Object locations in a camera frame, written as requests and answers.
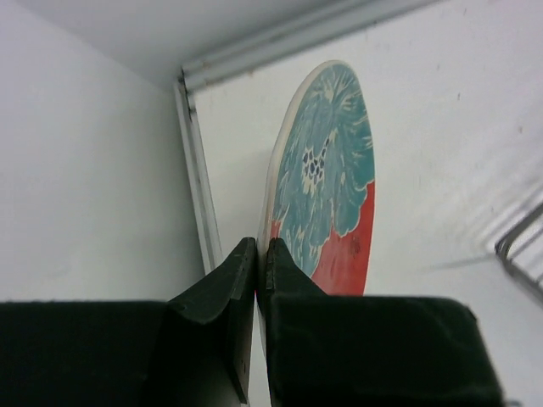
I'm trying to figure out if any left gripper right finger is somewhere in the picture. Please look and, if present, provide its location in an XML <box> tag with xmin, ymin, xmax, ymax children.
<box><xmin>257</xmin><ymin>238</ymin><xmax>505</xmax><ymax>406</ymax></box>

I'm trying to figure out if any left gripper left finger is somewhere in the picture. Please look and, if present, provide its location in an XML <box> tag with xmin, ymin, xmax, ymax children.
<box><xmin>1</xmin><ymin>237</ymin><xmax>257</xmax><ymax>406</ymax></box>

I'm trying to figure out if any red and teal plate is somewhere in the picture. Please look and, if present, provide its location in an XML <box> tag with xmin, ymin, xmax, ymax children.
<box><xmin>256</xmin><ymin>60</ymin><xmax>376</xmax><ymax>406</ymax></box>

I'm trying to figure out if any wire dish rack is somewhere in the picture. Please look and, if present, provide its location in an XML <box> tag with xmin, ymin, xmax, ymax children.
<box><xmin>495</xmin><ymin>207</ymin><xmax>542</xmax><ymax>308</ymax></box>

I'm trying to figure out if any aluminium table frame rail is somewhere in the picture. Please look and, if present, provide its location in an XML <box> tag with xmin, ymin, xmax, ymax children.
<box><xmin>174</xmin><ymin>0</ymin><xmax>429</xmax><ymax>273</ymax></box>

